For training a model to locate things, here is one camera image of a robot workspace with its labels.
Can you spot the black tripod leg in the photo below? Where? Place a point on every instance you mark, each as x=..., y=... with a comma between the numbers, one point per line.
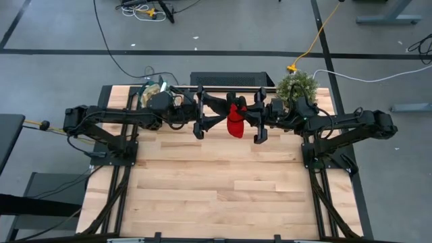
x=167, y=11

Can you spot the beige gardening bag green trim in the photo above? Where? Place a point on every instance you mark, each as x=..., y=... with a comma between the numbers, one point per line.
x=150, y=96

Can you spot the potted green plant black pot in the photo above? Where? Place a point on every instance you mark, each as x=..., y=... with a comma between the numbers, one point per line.
x=293, y=82

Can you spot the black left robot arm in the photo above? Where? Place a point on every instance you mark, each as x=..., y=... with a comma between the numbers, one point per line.
x=111, y=114

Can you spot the wooden desk grey legs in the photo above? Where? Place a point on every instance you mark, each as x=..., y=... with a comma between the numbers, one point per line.
x=388, y=19

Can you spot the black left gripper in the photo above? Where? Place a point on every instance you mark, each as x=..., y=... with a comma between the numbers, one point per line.
x=189, y=111

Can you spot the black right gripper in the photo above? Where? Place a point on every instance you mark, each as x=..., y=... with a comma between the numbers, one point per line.
x=273, y=113

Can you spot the black aluminium station frame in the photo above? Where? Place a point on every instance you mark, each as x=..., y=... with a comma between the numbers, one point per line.
x=216, y=88

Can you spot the dark grey low shelf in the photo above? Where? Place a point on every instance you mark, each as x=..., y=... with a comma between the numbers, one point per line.
x=47, y=189

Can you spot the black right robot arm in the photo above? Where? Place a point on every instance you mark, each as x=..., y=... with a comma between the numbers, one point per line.
x=351, y=119

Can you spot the grey desk foot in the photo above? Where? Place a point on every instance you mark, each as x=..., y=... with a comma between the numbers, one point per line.
x=411, y=107

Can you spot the red and black gardening glove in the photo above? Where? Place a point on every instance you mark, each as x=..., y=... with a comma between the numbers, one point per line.
x=235, y=123

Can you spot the black vented box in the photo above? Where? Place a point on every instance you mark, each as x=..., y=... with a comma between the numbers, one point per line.
x=226, y=79

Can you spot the black side table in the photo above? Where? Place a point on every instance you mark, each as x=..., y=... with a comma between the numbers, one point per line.
x=10, y=135

